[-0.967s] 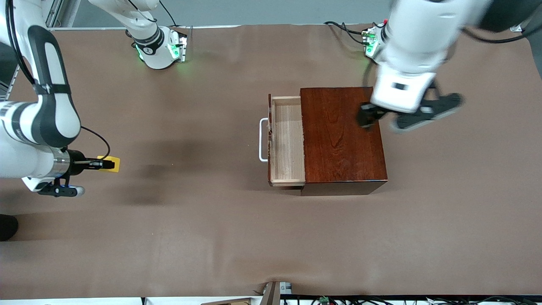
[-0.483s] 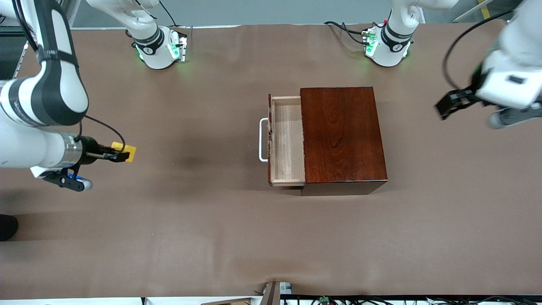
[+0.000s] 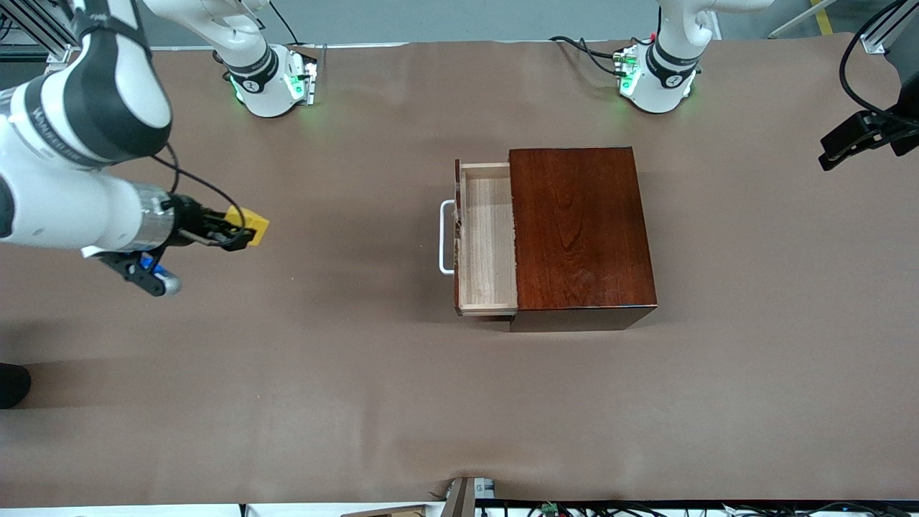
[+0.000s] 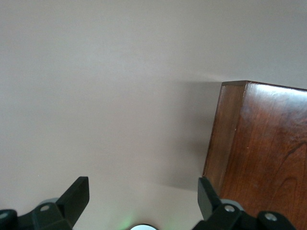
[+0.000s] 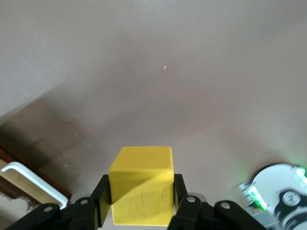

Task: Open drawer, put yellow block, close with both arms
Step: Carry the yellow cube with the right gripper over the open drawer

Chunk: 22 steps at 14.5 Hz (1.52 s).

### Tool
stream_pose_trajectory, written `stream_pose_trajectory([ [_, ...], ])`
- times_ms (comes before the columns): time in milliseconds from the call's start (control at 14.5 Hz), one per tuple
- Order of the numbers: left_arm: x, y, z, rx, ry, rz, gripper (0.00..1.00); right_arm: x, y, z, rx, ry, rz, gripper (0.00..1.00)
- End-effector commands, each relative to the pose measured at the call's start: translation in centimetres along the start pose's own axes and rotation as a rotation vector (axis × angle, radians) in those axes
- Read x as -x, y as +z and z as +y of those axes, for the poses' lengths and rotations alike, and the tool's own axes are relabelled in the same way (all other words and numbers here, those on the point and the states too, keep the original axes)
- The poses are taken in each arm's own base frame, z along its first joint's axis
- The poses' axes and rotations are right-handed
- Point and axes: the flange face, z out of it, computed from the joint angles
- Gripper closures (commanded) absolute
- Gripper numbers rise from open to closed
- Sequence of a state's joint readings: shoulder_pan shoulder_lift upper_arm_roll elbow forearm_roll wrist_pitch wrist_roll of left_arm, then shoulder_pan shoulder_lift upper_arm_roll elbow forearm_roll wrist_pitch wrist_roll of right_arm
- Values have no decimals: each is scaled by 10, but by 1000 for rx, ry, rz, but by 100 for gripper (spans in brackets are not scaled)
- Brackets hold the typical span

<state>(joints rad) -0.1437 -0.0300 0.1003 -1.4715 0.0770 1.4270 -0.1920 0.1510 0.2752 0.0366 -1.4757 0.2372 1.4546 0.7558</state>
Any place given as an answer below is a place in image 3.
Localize yellow wooden block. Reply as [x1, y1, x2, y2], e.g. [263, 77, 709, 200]
[225, 206, 271, 248]

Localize light wood drawer white handle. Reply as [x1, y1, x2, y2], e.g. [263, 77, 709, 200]
[439, 159, 519, 317]

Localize brown paper table cover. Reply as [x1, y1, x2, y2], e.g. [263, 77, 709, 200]
[0, 32, 919, 509]

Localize black round object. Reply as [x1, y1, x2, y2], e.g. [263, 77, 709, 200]
[0, 363, 32, 410]

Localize dark brown wooden cabinet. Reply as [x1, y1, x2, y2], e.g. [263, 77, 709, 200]
[508, 147, 658, 332]

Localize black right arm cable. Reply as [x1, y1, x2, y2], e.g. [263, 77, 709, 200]
[147, 142, 248, 230]

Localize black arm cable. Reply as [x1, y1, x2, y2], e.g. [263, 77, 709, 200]
[840, 0, 913, 130]
[147, 142, 248, 230]

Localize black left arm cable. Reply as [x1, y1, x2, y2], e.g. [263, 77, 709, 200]
[840, 0, 913, 130]

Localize aluminium frame profile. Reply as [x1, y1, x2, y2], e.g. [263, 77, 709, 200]
[0, 0, 76, 62]
[859, 0, 919, 55]

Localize black base cable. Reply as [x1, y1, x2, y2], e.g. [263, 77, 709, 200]
[269, 0, 304, 45]

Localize black base cables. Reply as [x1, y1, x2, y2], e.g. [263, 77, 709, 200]
[549, 34, 633, 78]

